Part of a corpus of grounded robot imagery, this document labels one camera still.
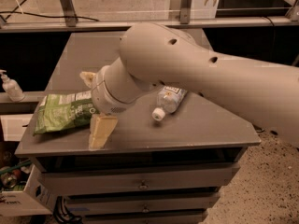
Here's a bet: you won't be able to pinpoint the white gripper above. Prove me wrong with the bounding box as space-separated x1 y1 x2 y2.
79 65 130 149

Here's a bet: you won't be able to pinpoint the green jalapeno chip bag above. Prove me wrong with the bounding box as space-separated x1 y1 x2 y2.
34 91 98 134

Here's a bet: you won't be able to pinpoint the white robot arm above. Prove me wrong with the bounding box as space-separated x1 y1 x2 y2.
79 22 299 147

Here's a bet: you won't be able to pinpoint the clear plastic water bottle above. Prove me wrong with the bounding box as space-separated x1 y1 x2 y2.
152 86 187 121

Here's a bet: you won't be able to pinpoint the white pump dispenser bottle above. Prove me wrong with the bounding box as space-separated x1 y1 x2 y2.
0 70 25 102

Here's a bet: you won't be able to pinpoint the grey drawer cabinet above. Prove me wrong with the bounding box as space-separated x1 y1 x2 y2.
14 27 262 224

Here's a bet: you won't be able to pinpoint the white cardboard box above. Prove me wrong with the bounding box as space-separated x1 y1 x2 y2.
0 166 57 217

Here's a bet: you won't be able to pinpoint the metal frame rail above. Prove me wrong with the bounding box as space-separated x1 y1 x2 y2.
0 0 299 32

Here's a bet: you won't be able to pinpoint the black cables under cabinet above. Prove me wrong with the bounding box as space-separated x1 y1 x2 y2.
52 197 82 224

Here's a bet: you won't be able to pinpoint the black cable on floor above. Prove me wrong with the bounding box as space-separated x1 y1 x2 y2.
0 0 100 22

